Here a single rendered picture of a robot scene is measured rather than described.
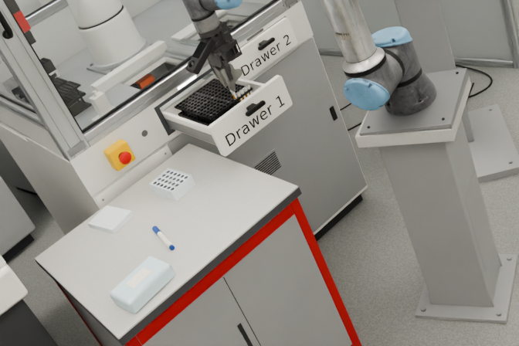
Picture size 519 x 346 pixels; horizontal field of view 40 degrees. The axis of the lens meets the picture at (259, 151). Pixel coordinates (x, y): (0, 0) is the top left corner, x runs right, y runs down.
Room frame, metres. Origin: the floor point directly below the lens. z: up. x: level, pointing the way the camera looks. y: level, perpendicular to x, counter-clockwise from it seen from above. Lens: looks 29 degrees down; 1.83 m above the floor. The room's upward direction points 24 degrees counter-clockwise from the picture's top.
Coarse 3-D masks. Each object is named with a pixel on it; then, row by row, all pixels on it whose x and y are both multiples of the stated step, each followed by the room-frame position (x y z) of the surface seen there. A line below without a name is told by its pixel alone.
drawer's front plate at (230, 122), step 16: (272, 80) 1.96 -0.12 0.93; (256, 96) 1.92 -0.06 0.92; (272, 96) 1.94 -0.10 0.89; (288, 96) 1.97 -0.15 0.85; (240, 112) 1.89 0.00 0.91; (256, 112) 1.91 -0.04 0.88; (272, 112) 1.93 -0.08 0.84; (224, 128) 1.85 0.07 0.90; (240, 128) 1.88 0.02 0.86; (256, 128) 1.90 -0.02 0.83; (224, 144) 1.84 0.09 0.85; (240, 144) 1.87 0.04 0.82
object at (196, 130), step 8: (208, 80) 2.25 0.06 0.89; (240, 80) 2.13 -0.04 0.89; (248, 80) 2.11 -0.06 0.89; (256, 88) 2.06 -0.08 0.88; (184, 96) 2.21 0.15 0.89; (176, 104) 2.19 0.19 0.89; (168, 112) 2.17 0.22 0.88; (176, 112) 2.18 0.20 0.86; (168, 120) 2.13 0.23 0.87; (176, 120) 2.08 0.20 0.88; (184, 120) 2.03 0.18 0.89; (176, 128) 2.10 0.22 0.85; (184, 128) 2.05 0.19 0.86; (192, 128) 1.99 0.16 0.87; (200, 128) 1.95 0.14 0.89; (208, 128) 1.91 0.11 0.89; (192, 136) 2.02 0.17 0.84; (200, 136) 1.96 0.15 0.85; (208, 136) 1.92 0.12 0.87
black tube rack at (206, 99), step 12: (216, 84) 2.17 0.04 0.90; (192, 96) 2.16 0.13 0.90; (204, 96) 2.13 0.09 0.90; (216, 96) 2.09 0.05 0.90; (228, 96) 2.05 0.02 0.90; (180, 108) 2.11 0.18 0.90; (192, 108) 2.07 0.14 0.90; (204, 108) 2.04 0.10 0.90; (216, 108) 2.00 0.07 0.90; (228, 108) 2.03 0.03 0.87; (192, 120) 2.07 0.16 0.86; (204, 120) 2.02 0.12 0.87
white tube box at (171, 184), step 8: (168, 168) 1.96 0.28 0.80; (160, 176) 1.94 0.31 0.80; (168, 176) 1.92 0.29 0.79; (176, 176) 1.90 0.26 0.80; (184, 176) 1.88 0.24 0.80; (152, 184) 1.91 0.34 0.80; (160, 184) 1.89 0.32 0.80; (168, 184) 1.87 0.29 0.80; (176, 184) 1.85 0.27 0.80; (184, 184) 1.84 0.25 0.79; (192, 184) 1.85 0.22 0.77; (160, 192) 1.88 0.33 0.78; (168, 192) 1.83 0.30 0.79; (176, 192) 1.82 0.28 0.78; (184, 192) 1.83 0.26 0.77; (176, 200) 1.82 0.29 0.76
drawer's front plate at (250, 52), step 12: (276, 24) 2.38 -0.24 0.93; (288, 24) 2.39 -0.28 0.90; (264, 36) 2.34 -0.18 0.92; (276, 36) 2.36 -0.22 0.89; (240, 48) 2.31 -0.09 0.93; (252, 48) 2.31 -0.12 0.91; (264, 48) 2.33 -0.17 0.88; (276, 48) 2.35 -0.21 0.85; (288, 48) 2.38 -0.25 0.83; (240, 60) 2.28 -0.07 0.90; (252, 60) 2.30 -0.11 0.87; (252, 72) 2.29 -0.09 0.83
